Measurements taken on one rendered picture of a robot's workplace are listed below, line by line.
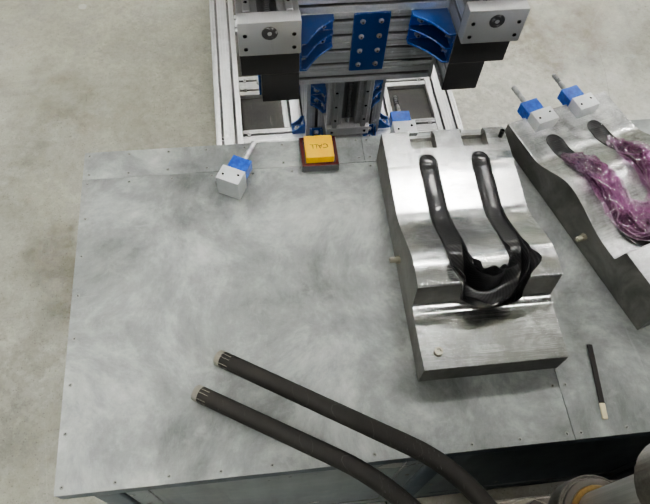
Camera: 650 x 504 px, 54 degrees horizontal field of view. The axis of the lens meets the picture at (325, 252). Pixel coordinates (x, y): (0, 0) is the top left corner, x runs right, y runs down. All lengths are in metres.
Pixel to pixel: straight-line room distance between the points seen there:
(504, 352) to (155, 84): 1.93
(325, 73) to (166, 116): 1.04
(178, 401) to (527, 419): 0.61
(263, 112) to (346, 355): 1.27
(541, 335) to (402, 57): 0.82
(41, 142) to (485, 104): 1.73
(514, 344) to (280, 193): 0.56
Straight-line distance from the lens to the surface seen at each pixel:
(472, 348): 1.15
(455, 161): 1.31
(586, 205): 1.34
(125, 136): 2.54
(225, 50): 2.46
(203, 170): 1.38
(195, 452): 1.13
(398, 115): 1.43
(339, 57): 1.65
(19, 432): 2.11
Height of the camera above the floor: 1.90
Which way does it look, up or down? 60 degrees down
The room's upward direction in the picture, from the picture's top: 5 degrees clockwise
